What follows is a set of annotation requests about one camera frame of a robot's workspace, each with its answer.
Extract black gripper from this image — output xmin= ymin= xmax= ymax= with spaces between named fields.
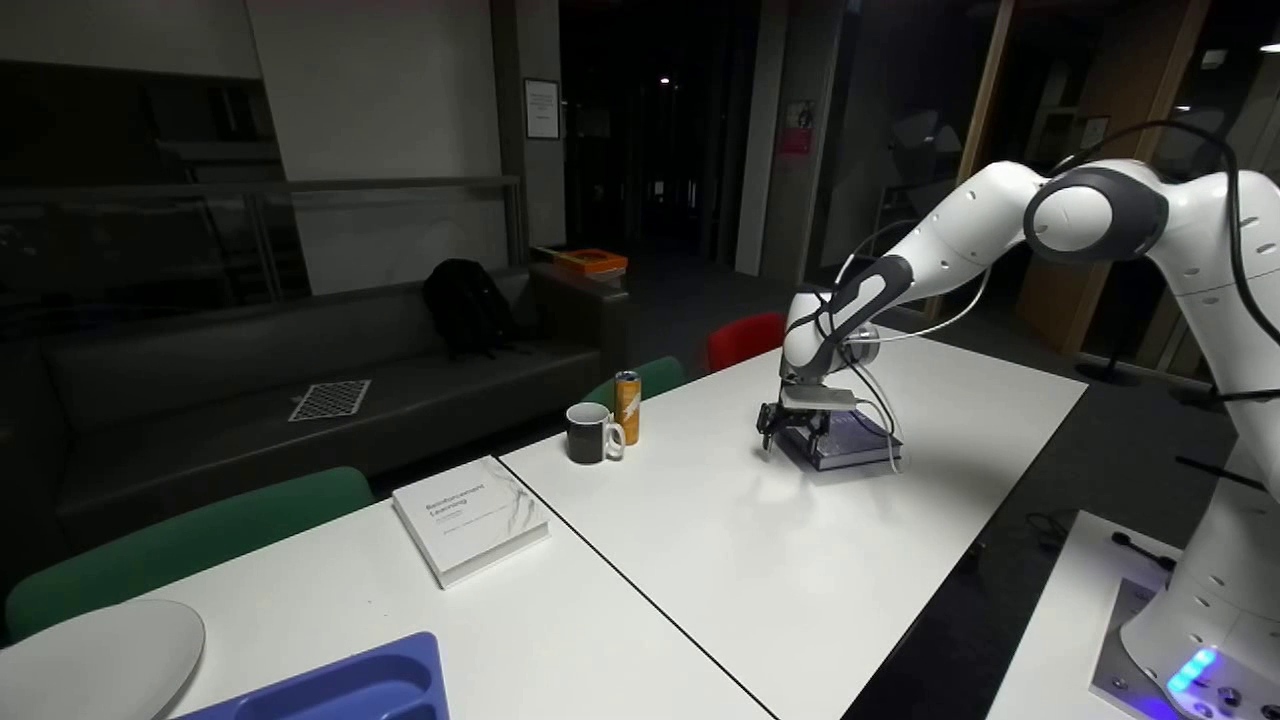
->
xmin=751 ymin=397 xmax=856 ymax=455

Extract blue hardcover book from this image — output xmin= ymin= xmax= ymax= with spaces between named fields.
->
xmin=772 ymin=403 xmax=905 ymax=476

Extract white book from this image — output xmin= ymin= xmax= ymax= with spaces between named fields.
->
xmin=389 ymin=450 xmax=551 ymax=592

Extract red chair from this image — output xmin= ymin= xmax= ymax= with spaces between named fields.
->
xmin=702 ymin=306 xmax=791 ymax=374

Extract small green chair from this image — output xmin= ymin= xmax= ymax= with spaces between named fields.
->
xmin=581 ymin=351 xmax=691 ymax=412

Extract orange drink can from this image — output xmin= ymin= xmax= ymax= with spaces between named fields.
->
xmin=607 ymin=368 xmax=643 ymax=447

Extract bin with orange lid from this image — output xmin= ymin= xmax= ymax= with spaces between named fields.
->
xmin=528 ymin=245 xmax=634 ymax=351

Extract black marker pen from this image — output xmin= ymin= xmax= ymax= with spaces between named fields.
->
xmin=1110 ymin=529 xmax=1180 ymax=576

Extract blue compartment tray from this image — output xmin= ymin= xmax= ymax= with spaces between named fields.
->
xmin=177 ymin=628 xmax=458 ymax=720

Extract dark grey sofa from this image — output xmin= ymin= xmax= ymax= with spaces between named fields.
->
xmin=0 ymin=271 xmax=616 ymax=565

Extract large green chair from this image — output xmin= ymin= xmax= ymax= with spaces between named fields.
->
xmin=0 ymin=462 xmax=382 ymax=644

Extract white round plate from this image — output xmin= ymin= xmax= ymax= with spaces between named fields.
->
xmin=0 ymin=596 xmax=213 ymax=720

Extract black mug with white handle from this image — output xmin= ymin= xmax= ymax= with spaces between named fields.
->
xmin=559 ymin=401 xmax=629 ymax=469

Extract red wall sign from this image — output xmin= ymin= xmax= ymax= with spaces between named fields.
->
xmin=777 ymin=99 xmax=819 ymax=166

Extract framed paper wall notice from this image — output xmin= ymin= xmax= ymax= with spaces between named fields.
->
xmin=520 ymin=77 xmax=564 ymax=145

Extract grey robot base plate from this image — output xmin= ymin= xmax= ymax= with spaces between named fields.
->
xmin=1089 ymin=571 xmax=1280 ymax=720

